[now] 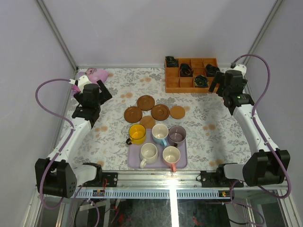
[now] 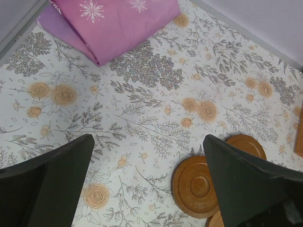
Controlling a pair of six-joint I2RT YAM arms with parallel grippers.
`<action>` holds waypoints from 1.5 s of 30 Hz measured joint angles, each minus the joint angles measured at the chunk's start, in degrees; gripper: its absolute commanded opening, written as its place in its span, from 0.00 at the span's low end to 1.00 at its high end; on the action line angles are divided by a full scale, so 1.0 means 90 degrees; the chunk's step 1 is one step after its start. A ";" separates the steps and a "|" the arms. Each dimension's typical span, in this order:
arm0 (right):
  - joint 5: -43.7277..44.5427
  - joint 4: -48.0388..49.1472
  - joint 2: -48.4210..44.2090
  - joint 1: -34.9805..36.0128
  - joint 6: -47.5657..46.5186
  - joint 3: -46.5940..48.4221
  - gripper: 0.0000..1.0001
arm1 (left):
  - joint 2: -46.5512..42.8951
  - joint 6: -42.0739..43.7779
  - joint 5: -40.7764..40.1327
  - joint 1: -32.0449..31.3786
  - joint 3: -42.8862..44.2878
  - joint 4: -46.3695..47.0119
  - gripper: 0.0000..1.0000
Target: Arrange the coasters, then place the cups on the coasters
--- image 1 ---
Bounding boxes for dark brown coaster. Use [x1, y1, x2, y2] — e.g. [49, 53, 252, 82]
[137, 95, 155, 111]
[151, 104, 170, 121]
[124, 106, 143, 123]

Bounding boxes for light wooden coaster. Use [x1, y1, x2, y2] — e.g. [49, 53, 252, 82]
[170, 105, 186, 119]
[140, 116, 156, 129]

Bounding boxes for purple mug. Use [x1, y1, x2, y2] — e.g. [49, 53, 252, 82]
[168, 126, 187, 148]

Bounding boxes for pink mug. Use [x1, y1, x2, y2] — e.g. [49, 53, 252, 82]
[162, 146, 180, 173]

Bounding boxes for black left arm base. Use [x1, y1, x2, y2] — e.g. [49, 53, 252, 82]
[84, 172, 118, 188]

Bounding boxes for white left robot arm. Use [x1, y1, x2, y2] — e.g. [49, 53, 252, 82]
[35, 76, 112, 198]

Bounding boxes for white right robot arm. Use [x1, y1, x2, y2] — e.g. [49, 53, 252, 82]
[209, 63, 290, 187]

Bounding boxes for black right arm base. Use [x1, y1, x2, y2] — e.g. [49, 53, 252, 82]
[196, 163, 245, 188]

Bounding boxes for black rolled sock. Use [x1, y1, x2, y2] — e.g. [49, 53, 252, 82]
[205, 64, 220, 77]
[165, 56, 178, 68]
[179, 63, 193, 77]

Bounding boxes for dark green rolled sock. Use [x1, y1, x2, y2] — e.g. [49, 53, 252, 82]
[194, 75, 209, 88]

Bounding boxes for pink folded cloth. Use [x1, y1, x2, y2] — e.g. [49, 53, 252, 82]
[69, 68, 109, 95]

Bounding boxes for orange wooden compartment box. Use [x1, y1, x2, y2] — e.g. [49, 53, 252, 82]
[164, 58, 218, 93]

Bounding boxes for yellow mug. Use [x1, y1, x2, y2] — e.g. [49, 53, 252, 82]
[126, 124, 146, 145]

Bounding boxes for light blue mug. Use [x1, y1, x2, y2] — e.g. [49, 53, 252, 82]
[151, 124, 169, 147]

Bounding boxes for lavender tray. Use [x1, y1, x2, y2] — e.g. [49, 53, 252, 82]
[127, 129, 187, 169]

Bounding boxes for cream white mug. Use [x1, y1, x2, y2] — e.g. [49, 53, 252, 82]
[139, 143, 159, 168]

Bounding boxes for aluminium front rail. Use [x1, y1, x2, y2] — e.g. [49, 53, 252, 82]
[35, 170, 289, 199]

